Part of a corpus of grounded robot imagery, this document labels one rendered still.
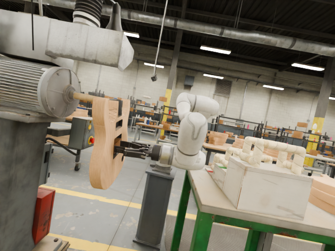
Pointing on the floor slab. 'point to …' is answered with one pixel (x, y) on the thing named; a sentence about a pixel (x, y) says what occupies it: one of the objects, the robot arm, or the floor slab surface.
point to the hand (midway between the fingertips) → (118, 146)
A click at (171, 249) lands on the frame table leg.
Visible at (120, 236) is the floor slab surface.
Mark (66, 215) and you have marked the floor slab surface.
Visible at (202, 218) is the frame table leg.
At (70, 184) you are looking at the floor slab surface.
